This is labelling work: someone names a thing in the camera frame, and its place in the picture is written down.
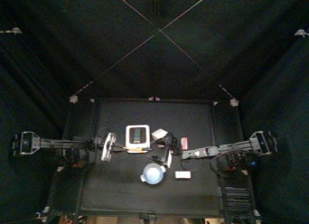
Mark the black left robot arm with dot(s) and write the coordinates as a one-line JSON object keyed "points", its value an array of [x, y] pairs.
{"points": [[52, 143]]}

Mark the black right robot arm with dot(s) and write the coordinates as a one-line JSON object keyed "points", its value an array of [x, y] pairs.
{"points": [[237, 146]]}

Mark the white cube block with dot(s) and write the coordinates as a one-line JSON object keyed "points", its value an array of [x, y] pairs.
{"points": [[159, 134]]}

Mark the small red toy piece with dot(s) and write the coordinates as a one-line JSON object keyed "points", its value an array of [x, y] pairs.
{"points": [[183, 143]]}

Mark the light blue round bowl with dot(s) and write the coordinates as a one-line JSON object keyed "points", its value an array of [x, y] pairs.
{"points": [[153, 173]]}

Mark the small white rectangular box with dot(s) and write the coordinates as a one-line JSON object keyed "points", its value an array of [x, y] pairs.
{"points": [[182, 174]]}

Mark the black sheet with white text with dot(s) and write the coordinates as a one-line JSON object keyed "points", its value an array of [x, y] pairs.
{"points": [[237, 200]]}

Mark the silver frame corner bracket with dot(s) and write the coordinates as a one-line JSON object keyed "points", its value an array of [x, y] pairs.
{"points": [[301, 32], [154, 98], [72, 98], [234, 102], [15, 31]]}

